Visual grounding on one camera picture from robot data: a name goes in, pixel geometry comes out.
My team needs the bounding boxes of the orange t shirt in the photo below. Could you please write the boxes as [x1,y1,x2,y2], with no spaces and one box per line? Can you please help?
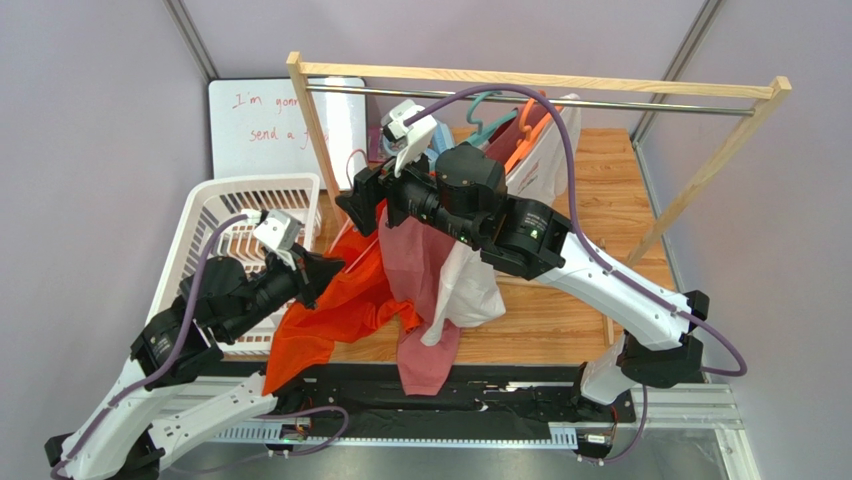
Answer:
[263,227,422,394]

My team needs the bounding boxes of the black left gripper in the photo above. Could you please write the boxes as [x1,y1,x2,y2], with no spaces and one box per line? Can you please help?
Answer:
[224,240,348,340]

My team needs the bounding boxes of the orange plastic hanger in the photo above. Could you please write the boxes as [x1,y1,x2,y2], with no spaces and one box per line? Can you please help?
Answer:
[504,99,553,173]

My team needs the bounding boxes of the white whiteboard red writing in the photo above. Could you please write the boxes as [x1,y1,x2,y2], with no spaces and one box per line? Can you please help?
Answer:
[208,78,368,190]

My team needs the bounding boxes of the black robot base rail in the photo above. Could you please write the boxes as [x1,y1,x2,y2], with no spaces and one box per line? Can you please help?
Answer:
[217,363,742,459]

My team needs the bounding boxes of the white plastic laundry basket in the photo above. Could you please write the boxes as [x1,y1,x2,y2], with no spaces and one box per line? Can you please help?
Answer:
[145,173,322,358]

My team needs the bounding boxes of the metal hanging rod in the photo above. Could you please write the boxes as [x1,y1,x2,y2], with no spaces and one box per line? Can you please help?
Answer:
[307,85,756,117]

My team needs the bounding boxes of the pink t shirt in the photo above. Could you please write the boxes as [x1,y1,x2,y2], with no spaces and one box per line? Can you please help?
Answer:
[377,106,554,398]

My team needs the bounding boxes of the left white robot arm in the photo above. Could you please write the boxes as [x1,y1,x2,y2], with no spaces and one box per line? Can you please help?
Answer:
[45,249,345,479]

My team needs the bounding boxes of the white t shirt red print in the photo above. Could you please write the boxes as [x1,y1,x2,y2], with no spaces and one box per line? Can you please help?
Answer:
[420,103,568,347]

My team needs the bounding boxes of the pink wire hanger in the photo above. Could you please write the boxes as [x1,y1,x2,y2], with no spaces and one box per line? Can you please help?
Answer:
[327,166,386,273]

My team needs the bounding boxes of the light blue headphones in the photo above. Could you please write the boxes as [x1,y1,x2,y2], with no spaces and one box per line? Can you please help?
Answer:
[382,116,456,170]

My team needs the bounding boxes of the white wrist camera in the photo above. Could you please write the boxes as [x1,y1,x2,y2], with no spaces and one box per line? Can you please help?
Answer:
[240,209,304,271]
[381,99,437,177]

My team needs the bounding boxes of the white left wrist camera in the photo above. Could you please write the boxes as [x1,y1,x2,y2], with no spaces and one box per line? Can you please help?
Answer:
[240,209,304,271]

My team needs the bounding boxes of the wooden clothes rack frame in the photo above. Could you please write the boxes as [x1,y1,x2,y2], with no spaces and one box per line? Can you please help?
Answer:
[286,51,793,347]

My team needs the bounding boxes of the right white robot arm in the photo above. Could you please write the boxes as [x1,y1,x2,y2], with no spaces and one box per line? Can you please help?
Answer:
[335,143,709,405]

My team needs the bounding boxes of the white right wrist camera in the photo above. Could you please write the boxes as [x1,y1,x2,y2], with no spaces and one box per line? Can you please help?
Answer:
[381,99,437,177]

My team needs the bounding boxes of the teal plastic hanger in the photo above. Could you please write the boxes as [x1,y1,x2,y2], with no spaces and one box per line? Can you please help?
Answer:
[463,90,518,147]

